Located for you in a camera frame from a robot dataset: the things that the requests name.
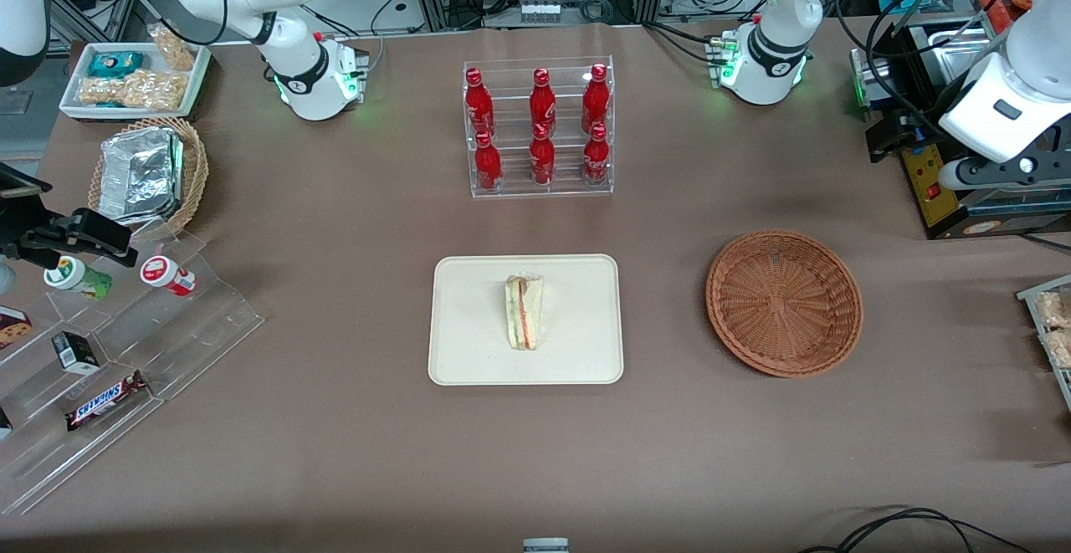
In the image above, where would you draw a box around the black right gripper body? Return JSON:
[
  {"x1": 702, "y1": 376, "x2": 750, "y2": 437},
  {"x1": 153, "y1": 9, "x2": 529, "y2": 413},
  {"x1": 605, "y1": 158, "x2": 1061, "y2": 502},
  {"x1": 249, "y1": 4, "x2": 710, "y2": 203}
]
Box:
[{"x1": 0, "y1": 164, "x2": 78, "y2": 268}]

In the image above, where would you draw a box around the triangular sandwich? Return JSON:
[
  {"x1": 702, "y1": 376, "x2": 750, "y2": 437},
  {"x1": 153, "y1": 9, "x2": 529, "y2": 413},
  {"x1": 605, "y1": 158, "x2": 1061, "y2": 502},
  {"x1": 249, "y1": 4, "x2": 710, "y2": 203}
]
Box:
[{"x1": 504, "y1": 274, "x2": 545, "y2": 351}]

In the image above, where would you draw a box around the foil container in basket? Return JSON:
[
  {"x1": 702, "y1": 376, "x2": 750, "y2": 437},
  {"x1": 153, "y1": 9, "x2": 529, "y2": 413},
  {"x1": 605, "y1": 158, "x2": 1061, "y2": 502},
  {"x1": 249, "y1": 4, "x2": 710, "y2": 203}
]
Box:
[{"x1": 88, "y1": 116, "x2": 210, "y2": 240}]

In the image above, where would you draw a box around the white snack tray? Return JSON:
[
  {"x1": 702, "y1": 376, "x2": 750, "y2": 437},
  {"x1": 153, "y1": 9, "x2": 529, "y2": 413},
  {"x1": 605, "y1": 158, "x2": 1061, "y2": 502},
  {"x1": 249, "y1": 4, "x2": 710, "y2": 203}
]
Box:
[{"x1": 59, "y1": 41, "x2": 213, "y2": 119}]

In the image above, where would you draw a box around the clear tray with snacks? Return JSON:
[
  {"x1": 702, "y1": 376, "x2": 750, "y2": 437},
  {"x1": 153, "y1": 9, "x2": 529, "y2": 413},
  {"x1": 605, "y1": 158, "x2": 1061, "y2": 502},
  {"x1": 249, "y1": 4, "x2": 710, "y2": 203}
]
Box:
[{"x1": 1017, "y1": 275, "x2": 1071, "y2": 412}]

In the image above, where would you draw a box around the brown round wicker basket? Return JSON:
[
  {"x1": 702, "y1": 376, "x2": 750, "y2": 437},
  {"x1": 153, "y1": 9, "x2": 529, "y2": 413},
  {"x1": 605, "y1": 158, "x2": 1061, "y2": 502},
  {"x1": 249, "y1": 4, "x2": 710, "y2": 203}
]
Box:
[{"x1": 705, "y1": 229, "x2": 864, "y2": 379}]

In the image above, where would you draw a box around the cream rectangular tray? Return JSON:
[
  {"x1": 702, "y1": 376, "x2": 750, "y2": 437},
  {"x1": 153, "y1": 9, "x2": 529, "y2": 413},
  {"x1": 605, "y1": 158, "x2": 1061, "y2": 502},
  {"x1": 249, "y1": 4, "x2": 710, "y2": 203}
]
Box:
[{"x1": 428, "y1": 253, "x2": 625, "y2": 387}]

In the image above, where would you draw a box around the green yogurt drink bottle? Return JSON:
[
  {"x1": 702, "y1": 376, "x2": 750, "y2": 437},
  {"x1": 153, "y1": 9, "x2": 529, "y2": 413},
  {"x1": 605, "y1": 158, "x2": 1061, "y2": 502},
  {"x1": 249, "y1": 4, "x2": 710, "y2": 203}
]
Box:
[{"x1": 44, "y1": 255, "x2": 114, "y2": 300}]

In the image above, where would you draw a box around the silver foil container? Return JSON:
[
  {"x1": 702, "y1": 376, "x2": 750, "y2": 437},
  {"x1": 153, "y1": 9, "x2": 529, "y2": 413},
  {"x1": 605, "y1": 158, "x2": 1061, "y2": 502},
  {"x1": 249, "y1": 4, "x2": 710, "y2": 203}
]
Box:
[{"x1": 98, "y1": 126, "x2": 185, "y2": 226}]

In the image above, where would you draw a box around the red yogurt drink bottle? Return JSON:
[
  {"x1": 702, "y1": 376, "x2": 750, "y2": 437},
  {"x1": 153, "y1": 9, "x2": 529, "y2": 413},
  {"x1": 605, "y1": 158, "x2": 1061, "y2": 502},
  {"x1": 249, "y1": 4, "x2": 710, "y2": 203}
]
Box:
[{"x1": 139, "y1": 255, "x2": 198, "y2": 297}]

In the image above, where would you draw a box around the chocolate chip cookie box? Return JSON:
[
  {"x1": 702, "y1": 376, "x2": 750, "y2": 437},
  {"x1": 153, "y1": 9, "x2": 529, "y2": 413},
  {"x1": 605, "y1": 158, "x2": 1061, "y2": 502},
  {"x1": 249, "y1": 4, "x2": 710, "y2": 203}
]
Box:
[{"x1": 0, "y1": 305, "x2": 34, "y2": 351}]

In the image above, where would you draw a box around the small black box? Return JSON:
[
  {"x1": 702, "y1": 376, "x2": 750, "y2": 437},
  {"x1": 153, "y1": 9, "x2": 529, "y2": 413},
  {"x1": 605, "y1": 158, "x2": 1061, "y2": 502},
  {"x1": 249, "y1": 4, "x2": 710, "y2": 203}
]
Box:
[{"x1": 51, "y1": 331, "x2": 101, "y2": 375}]

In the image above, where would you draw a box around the clear acrylic tiered stand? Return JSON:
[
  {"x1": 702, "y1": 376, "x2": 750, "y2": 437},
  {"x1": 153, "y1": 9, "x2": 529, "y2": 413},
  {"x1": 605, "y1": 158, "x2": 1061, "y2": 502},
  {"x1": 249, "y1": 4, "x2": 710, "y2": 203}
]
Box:
[{"x1": 0, "y1": 223, "x2": 267, "y2": 516}]

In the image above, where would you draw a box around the large peanut snack bag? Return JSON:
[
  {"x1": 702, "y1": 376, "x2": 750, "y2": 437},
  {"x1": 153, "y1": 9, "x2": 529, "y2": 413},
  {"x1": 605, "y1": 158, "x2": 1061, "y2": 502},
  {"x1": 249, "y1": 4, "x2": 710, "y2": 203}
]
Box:
[{"x1": 77, "y1": 69, "x2": 189, "y2": 112}]

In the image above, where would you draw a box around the Snickers chocolate bar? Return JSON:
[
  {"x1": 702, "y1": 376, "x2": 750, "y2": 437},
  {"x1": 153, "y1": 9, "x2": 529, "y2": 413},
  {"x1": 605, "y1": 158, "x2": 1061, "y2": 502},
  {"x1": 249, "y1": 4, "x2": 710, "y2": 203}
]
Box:
[{"x1": 65, "y1": 371, "x2": 149, "y2": 433}]

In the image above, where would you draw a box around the teal snack packet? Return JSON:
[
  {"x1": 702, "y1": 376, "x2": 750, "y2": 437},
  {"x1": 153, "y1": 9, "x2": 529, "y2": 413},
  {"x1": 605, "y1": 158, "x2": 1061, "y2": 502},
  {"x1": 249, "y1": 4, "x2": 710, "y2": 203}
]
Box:
[{"x1": 88, "y1": 51, "x2": 146, "y2": 79}]

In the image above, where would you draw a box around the small peanut snack bag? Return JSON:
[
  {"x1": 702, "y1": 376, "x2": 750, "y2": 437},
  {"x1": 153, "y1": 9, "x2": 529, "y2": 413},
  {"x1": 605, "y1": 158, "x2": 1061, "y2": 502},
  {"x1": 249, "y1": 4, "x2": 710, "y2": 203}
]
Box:
[{"x1": 149, "y1": 24, "x2": 197, "y2": 73}]

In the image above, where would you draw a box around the pale rice snack bag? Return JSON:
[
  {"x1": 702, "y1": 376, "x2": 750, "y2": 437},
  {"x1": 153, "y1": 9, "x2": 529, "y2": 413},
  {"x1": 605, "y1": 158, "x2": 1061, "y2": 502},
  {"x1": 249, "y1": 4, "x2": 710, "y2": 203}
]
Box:
[
  {"x1": 1042, "y1": 329, "x2": 1071, "y2": 370},
  {"x1": 1035, "y1": 289, "x2": 1071, "y2": 328}
]

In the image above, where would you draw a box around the red cola bottle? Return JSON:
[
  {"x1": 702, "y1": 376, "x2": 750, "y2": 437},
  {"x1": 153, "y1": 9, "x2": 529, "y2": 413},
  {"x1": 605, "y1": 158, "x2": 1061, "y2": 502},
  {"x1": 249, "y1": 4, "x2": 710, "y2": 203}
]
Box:
[
  {"x1": 530, "y1": 122, "x2": 556, "y2": 187},
  {"x1": 529, "y1": 67, "x2": 557, "y2": 131},
  {"x1": 474, "y1": 131, "x2": 504, "y2": 193},
  {"x1": 464, "y1": 67, "x2": 495, "y2": 137},
  {"x1": 582, "y1": 63, "x2": 610, "y2": 131},
  {"x1": 582, "y1": 121, "x2": 610, "y2": 187}
]

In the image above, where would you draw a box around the clear acrylic bottle rack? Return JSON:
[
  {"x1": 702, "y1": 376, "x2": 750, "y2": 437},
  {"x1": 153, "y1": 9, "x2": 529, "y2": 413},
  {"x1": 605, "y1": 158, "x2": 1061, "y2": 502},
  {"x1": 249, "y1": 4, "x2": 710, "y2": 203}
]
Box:
[{"x1": 463, "y1": 56, "x2": 615, "y2": 199}]

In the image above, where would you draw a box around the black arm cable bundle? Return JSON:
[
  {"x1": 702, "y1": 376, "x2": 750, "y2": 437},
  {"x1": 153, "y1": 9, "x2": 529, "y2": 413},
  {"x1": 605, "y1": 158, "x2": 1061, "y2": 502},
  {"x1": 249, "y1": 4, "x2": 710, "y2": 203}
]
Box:
[{"x1": 833, "y1": 0, "x2": 1071, "y2": 140}]

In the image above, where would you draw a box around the black floor cable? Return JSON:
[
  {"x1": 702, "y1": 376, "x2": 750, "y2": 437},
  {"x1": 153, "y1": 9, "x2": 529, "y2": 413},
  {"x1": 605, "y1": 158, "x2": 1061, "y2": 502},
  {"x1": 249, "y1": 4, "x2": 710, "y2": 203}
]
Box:
[{"x1": 799, "y1": 507, "x2": 1034, "y2": 553}]

